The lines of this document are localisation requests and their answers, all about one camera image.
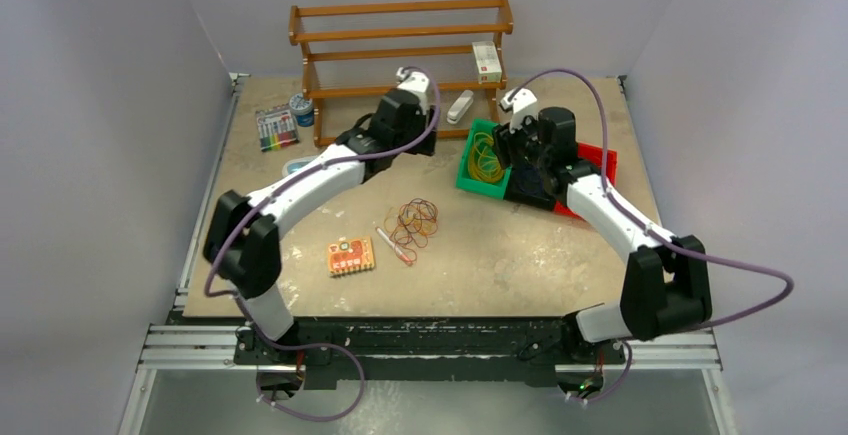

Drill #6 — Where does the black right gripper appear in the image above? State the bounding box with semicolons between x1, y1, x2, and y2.
491;112;551;171

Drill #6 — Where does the black plastic bin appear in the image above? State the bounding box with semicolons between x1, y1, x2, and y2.
504;163;556;212

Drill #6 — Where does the yellow cable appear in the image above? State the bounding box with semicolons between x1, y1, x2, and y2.
467;143;508;186
468;132;506;186

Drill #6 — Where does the green plastic bin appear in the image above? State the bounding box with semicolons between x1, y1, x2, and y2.
456;119;510;200

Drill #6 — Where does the red plastic bin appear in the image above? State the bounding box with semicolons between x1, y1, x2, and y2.
553;142;618;219

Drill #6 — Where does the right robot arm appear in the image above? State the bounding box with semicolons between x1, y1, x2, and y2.
492;107;712;362

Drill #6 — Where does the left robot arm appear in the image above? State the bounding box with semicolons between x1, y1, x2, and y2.
202;83;438;364

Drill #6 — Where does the white stapler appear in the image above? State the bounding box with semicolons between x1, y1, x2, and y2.
446;90;474;125

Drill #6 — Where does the wooden shelf rack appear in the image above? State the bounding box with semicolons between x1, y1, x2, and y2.
288;0;514;147

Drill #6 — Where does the white cardboard box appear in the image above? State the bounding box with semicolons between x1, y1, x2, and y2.
472;41;503;84

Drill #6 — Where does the blue round tin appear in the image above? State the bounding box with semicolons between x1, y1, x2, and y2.
288;93;315;127

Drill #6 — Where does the blue toothbrush blister pack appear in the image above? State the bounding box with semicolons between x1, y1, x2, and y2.
281;156;316;178

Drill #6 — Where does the marker pen set pack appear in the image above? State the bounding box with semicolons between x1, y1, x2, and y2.
255;104;300;152

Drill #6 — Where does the red marker pen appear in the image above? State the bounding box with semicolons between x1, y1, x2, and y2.
375;226;414;266

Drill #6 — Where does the orange snack packet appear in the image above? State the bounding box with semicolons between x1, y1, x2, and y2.
326;236;376;278

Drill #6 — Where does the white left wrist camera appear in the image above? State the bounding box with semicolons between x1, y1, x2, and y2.
395;67;431;112

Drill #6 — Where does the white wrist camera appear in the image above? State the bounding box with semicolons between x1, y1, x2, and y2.
498;88;539;132
395;67;431;112

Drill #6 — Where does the yellow coiled cable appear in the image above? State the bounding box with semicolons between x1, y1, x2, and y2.
467;143;508;186

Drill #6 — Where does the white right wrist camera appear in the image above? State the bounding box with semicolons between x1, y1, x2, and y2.
498;88;539;132

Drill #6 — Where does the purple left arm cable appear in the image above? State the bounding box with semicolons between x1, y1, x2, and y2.
201;66;443;354

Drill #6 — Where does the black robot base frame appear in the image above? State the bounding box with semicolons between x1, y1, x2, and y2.
234;316;626;391

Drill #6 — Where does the aluminium rail frame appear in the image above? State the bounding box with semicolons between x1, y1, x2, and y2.
117;72;737;435

